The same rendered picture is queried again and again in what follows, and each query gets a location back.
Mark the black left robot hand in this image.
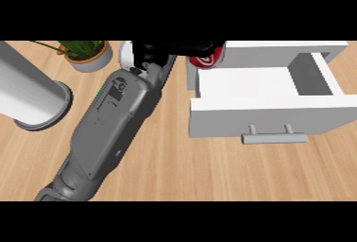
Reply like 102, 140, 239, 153
132, 41, 228, 69

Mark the green plant in grey pot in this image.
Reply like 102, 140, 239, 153
30, 41, 116, 74

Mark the red can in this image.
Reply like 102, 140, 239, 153
188, 41, 229, 70

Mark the white drawer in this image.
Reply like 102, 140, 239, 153
189, 52, 357, 139

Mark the grey drawer handle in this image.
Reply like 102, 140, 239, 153
241, 123, 310, 146

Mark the white round object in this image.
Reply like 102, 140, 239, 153
119, 41, 139, 69

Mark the white paper towel roll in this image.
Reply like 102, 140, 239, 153
0, 41, 70, 127

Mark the grey round holder base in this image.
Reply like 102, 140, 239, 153
14, 80, 74, 132

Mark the white cabinet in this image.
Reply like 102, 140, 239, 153
186, 41, 350, 95

